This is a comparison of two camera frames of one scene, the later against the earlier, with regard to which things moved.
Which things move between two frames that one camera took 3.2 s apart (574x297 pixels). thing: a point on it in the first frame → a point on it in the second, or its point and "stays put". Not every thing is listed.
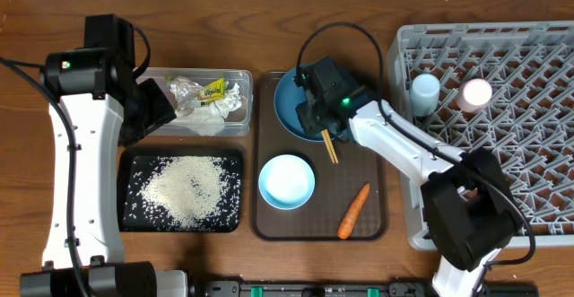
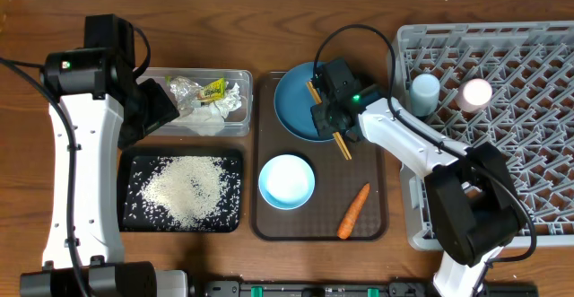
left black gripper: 165,111 stays put
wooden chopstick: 326,135 → 335,135
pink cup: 473,95 stays put
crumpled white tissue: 208,119 stays put
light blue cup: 424,91 stays put
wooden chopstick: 329,145 → 336,136
